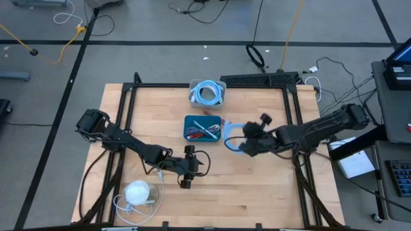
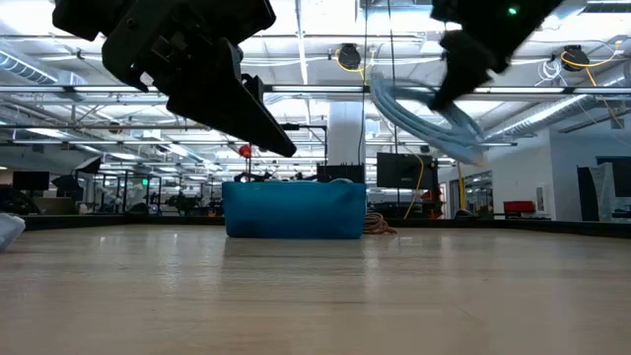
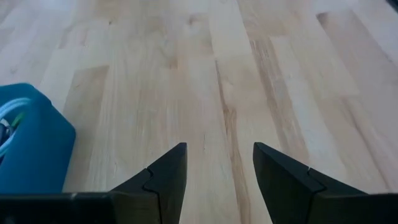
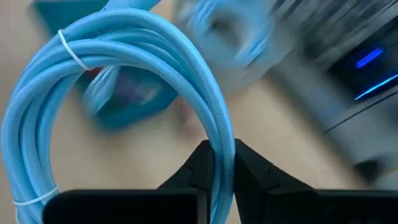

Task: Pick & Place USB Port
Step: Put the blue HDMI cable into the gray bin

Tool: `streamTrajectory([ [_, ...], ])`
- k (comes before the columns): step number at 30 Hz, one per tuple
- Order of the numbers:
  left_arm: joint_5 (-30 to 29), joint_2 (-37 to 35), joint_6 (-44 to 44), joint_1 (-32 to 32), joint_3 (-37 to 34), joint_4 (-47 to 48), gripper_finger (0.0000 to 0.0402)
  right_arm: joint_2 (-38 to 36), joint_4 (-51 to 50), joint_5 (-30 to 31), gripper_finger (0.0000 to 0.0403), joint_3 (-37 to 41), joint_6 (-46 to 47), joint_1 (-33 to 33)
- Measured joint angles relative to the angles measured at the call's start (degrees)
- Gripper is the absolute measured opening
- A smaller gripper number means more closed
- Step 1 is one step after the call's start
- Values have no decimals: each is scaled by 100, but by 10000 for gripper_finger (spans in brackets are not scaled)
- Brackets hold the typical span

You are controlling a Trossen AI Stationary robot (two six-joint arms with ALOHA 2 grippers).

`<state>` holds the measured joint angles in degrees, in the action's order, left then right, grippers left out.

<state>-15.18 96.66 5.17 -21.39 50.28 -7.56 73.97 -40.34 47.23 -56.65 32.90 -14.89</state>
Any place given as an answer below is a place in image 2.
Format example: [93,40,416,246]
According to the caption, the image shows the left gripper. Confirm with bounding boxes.
[101,0,298,159]

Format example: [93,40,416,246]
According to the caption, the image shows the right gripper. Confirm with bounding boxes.
[427,0,563,112]

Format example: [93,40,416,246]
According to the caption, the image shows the large light blue cable coil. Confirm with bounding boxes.
[369,73,489,167]

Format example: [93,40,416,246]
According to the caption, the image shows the teal plastic bin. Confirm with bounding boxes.
[221,179,368,241]

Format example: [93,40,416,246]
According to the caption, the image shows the pink USB cable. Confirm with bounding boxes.
[363,211,398,236]

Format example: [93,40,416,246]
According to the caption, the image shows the large black monitor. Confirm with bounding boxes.
[377,152,439,191]

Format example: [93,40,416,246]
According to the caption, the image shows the black box on stand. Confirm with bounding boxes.
[316,165,366,184]

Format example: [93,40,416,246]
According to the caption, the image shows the red box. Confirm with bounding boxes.
[503,200,536,215]

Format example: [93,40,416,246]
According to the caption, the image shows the small black monitor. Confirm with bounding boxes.
[12,171,50,192]

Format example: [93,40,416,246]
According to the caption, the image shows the white bulb lamp metal base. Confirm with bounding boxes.
[0,213,26,252]

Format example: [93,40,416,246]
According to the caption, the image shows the black hanging cable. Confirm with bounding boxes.
[386,0,400,154]

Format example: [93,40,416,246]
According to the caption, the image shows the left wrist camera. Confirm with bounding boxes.
[219,0,277,48]

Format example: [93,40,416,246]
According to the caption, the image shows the black camera rig frame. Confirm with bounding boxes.
[280,122,328,169]

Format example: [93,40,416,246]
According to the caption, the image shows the black ceiling cable reel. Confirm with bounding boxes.
[337,43,363,71]
[561,44,591,73]

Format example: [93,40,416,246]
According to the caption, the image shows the yellow hanging cord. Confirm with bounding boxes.
[456,164,467,211]

